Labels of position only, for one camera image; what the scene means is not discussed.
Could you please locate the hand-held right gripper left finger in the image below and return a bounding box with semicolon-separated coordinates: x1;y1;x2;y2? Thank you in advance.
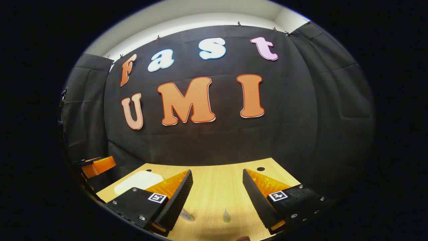
105;169;194;237

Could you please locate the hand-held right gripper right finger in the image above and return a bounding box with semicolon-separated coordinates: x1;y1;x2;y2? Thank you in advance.
242;168;331;235

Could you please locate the pale yellow suitcase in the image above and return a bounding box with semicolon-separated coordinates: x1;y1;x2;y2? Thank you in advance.
114;170;165;196

